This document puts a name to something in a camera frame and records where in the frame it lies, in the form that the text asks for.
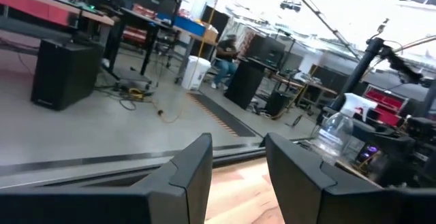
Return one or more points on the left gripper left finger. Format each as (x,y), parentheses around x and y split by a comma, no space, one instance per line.
(119,207)

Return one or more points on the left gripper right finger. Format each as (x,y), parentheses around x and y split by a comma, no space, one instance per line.
(357,207)

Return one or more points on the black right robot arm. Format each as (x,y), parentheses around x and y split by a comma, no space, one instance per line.
(398,149)

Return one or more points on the clear spray bottle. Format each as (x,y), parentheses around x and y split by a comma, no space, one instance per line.
(334,132)

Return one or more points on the red open toolbox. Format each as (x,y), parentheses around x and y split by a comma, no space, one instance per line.
(385,103)

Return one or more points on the small black box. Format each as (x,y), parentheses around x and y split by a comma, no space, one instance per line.
(277,103)

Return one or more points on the black pole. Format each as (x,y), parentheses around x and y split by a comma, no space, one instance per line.
(357,74)

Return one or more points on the black mat with orange stripes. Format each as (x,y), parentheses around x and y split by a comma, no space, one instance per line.
(225,118)

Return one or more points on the large black box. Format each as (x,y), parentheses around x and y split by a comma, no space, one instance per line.
(64,74)

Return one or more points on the white bin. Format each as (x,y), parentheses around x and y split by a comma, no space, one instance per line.
(195,72)

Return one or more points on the tall black box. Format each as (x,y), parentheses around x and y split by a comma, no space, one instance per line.
(243,84)

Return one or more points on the cardboard box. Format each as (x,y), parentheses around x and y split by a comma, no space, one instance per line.
(210,36)

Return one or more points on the blue bin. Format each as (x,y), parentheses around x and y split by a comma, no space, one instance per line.
(189,24)

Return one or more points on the red desk with wooden top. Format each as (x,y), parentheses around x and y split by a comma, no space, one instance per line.
(34,9)

